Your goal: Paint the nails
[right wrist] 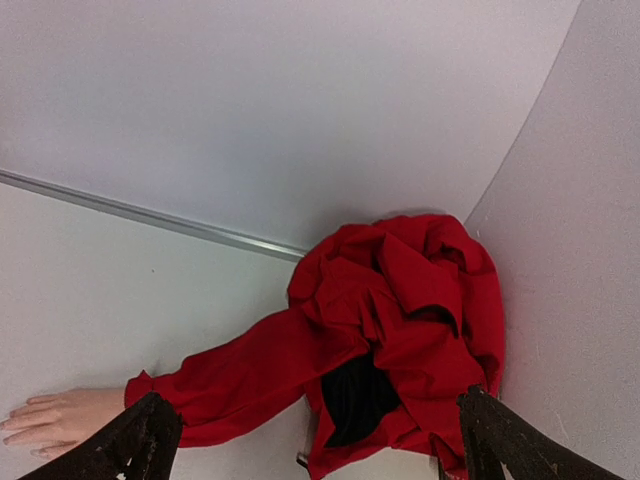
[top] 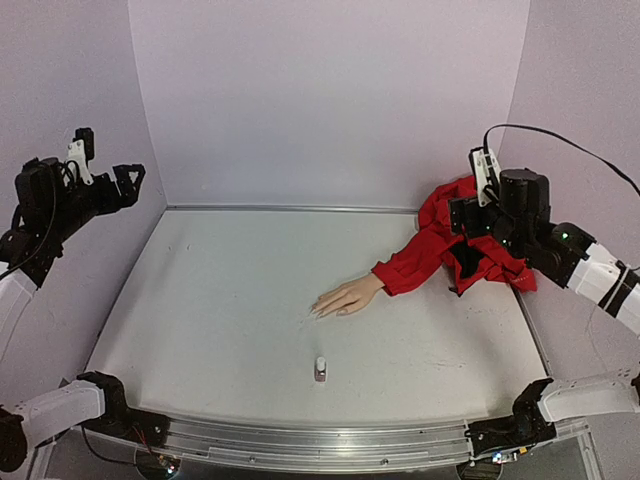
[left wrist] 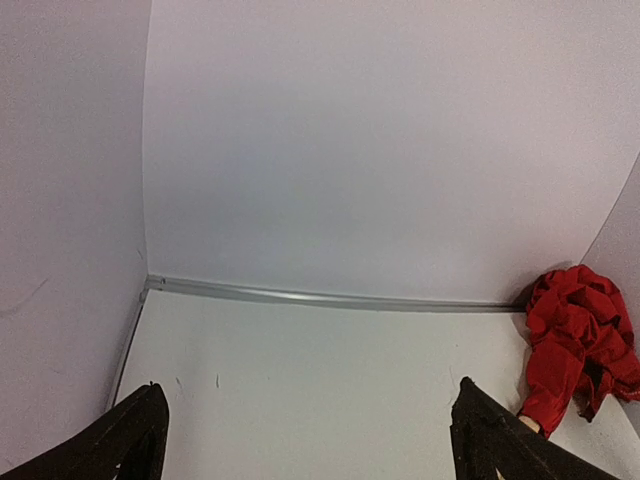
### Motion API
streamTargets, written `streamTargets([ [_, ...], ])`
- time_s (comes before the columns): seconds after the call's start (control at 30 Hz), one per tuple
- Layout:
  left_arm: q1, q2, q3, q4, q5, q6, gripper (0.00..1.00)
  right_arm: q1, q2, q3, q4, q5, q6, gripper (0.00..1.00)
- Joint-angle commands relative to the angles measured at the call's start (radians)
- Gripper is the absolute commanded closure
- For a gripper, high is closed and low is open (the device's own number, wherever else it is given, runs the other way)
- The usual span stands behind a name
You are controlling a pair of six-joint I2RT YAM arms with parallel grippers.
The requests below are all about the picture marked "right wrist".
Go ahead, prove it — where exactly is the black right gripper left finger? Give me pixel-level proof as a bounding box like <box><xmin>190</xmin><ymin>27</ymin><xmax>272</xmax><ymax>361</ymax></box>
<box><xmin>20</xmin><ymin>392</ymin><xmax>183</xmax><ymax>480</ymax></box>

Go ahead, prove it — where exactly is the aluminium table edge rail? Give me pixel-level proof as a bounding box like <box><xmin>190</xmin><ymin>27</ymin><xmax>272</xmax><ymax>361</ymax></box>
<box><xmin>1</xmin><ymin>169</ymin><xmax>305</xmax><ymax>262</ymax></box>

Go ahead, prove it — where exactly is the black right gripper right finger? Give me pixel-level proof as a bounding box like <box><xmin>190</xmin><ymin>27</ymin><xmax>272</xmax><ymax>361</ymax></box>
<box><xmin>457</xmin><ymin>386</ymin><xmax>618</xmax><ymax>480</ymax></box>

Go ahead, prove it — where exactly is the red dress cloth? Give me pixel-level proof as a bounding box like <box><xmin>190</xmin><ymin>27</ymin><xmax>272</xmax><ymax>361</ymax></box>
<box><xmin>124</xmin><ymin>215</ymin><xmax>505</xmax><ymax>479</ymax></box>

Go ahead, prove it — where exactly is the mannequin hand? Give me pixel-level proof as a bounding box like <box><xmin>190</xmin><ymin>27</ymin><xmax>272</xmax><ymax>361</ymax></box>
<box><xmin>1</xmin><ymin>388</ymin><xmax>125</xmax><ymax>461</ymax></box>

